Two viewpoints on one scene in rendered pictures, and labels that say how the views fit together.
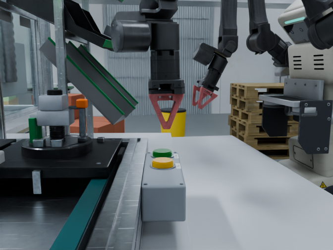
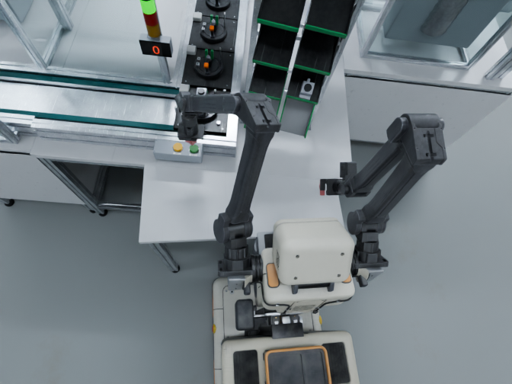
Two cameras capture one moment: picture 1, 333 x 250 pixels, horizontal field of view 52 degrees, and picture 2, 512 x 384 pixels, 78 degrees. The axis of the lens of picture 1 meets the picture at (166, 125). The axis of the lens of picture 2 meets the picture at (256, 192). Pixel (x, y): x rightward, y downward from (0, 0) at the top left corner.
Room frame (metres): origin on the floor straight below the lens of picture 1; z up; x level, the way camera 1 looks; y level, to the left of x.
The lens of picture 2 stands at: (0.87, -0.71, 2.19)
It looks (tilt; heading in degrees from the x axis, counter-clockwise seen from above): 66 degrees down; 81
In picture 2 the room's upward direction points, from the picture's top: 14 degrees clockwise
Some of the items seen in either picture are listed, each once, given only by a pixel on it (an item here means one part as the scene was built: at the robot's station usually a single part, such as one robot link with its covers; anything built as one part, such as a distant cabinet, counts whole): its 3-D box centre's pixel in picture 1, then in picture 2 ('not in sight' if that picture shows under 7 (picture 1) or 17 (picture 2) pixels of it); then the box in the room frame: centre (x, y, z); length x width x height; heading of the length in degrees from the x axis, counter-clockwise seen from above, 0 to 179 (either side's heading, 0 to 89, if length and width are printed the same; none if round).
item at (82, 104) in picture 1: (78, 117); not in sight; (0.68, 0.18, 1.04); 0.04 x 0.02 x 0.08; 91
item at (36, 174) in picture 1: (37, 181); not in sight; (0.56, 0.22, 0.95); 0.01 x 0.01 x 0.04; 1
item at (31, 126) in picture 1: (32, 130); not in sight; (0.67, 0.27, 1.01); 0.01 x 0.01 x 0.05; 1
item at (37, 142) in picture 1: (39, 142); not in sight; (0.63, 0.24, 1.00); 0.02 x 0.01 x 0.02; 91
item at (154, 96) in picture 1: (165, 105); not in sight; (0.68, 0.00, 1.06); 0.07 x 0.07 x 0.09; 2
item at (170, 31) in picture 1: (161, 37); (188, 116); (0.67, 0.01, 1.20); 0.07 x 0.06 x 0.07; 115
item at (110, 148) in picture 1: (58, 154); (203, 110); (0.68, 0.22, 0.96); 0.24 x 0.24 x 0.02; 1
